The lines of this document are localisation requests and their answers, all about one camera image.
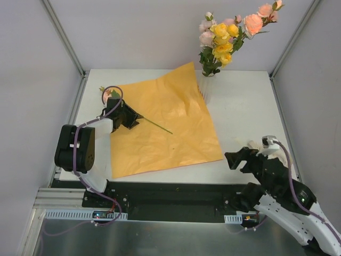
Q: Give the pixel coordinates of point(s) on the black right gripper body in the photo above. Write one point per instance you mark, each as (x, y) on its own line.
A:
(246, 160)

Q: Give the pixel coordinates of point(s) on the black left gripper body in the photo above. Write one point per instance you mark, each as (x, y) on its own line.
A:
(127, 117)

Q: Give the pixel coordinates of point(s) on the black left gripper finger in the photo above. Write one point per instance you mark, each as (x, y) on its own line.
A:
(130, 113)
(131, 125)

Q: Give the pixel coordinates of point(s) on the peach pink rose stem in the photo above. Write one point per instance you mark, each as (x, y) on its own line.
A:
(111, 91)

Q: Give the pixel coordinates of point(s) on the orange wrapping paper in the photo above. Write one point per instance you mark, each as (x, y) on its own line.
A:
(176, 128)

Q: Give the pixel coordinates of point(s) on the light pink rose stem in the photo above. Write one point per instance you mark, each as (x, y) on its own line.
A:
(206, 37)

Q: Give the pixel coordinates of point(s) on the yellow rose stem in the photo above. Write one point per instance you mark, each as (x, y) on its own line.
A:
(222, 49)

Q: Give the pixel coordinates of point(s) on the cream ribbon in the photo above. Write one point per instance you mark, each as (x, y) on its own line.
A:
(252, 146)

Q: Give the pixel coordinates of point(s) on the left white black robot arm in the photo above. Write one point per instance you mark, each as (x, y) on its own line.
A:
(75, 151)

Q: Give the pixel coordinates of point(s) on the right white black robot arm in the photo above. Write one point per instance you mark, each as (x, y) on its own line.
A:
(288, 202)

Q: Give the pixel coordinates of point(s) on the white ribbed ceramic vase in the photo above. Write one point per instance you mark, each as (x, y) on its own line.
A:
(206, 84)

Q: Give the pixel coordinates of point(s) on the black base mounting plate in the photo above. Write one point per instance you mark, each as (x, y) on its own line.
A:
(173, 202)

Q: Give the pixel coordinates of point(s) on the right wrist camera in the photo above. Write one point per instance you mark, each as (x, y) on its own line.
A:
(270, 145)

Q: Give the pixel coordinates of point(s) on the right white cable duct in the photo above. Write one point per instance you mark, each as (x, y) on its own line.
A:
(233, 219)

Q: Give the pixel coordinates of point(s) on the white cable duct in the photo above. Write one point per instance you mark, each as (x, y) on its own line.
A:
(84, 215)
(233, 219)

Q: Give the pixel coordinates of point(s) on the aluminium rail frame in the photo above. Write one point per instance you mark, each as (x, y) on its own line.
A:
(58, 198)

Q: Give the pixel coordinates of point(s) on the left aluminium corner post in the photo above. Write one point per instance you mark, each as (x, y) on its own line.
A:
(63, 36)

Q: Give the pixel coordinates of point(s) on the aluminium corner post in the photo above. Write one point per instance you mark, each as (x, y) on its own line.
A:
(63, 36)
(291, 43)

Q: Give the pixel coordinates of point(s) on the left white cable duct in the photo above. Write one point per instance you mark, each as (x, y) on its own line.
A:
(84, 215)

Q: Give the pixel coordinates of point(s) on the right aluminium corner post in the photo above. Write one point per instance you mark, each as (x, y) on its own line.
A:
(291, 43)

